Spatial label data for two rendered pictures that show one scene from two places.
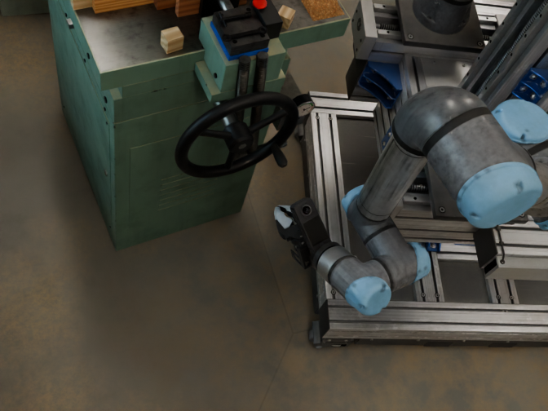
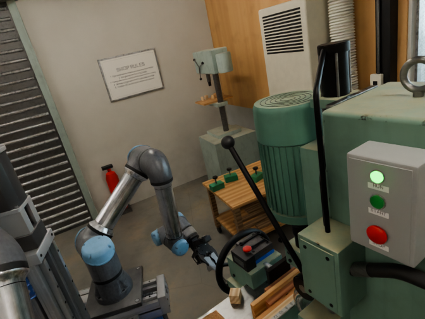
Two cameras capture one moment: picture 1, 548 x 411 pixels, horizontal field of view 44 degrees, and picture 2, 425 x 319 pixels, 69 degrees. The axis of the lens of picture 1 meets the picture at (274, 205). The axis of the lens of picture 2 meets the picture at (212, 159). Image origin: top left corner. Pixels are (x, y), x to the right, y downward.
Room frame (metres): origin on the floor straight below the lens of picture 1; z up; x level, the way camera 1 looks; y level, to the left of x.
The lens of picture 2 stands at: (1.85, 0.36, 1.68)
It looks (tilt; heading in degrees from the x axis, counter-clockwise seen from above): 21 degrees down; 195
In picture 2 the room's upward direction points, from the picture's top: 12 degrees counter-clockwise
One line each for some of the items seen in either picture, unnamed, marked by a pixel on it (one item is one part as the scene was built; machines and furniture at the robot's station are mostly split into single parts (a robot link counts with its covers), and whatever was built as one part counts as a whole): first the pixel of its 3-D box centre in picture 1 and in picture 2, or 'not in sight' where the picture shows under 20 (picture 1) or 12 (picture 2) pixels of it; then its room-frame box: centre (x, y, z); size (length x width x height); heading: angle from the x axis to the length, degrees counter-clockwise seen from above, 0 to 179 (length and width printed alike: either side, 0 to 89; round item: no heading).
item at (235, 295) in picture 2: (285, 17); (235, 295); (1.12, 0.14, 0.92); 0.03 x 0.03 x 0.03; 88
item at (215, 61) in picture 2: not in sight; (226, 126); (-1.29, -0.26, 0.79); 0.62 x 0.48 x 1.58; 35
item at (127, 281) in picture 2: not in sight; (110, 280); (0.99, -0.39, 0.87); 0.15 x 0.15 x 0.10
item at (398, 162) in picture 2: not in sight; (389, 200); (1.41, 0.49, 1.40); 0.10 x 0.06 x 0.16; 45
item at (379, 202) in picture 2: not in sight; (377, 202); (1.43, 0.47, 1.42); 0.02 x 0.01 x 0.02; 45
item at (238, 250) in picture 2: (249, 25); (250, 249); (0.98, 0.19, 0.99); 0.13 x 0.11 x 0.06; 135
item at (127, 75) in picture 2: not in sight; (132, 75); (-1.50, -1.23, 1.48); 0.64 x 0.02 x 0.46; 127
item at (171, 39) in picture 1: (171, 40); not in sight; (0.93, 0.33, 0.92); 0.04 x 0.03 x 0.04; 142
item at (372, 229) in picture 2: not in sight; (376, 234); (1.43, 0.47, 1.36); 0.03 x 0.01 x 0.03; 45
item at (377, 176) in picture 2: not in sight; (376, 176); (1.43, 0.47, 1.46); 0.02 x 0.01 x 0.02; 45
